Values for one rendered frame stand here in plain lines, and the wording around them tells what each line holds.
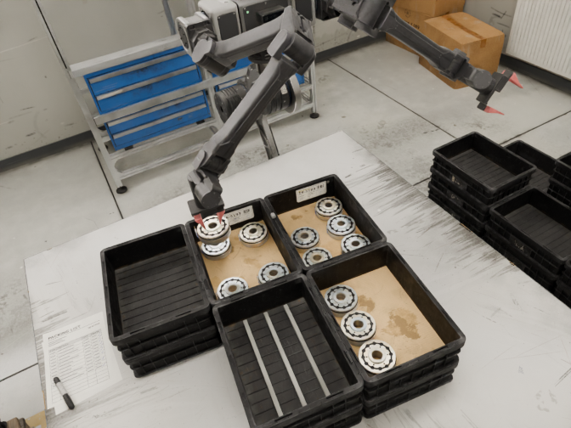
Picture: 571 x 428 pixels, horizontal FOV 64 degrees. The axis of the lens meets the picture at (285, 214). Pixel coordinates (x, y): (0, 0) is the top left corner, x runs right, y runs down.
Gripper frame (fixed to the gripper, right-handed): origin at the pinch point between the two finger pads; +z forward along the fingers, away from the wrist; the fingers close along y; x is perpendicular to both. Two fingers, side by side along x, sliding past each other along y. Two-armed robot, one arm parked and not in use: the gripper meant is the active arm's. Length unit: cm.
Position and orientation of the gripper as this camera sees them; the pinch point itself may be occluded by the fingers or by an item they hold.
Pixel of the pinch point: (212, 223)
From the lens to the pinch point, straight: 143.6
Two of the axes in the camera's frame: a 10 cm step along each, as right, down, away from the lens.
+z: 1.1, 7.2, 6.9
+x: -3.6, -6.1, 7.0
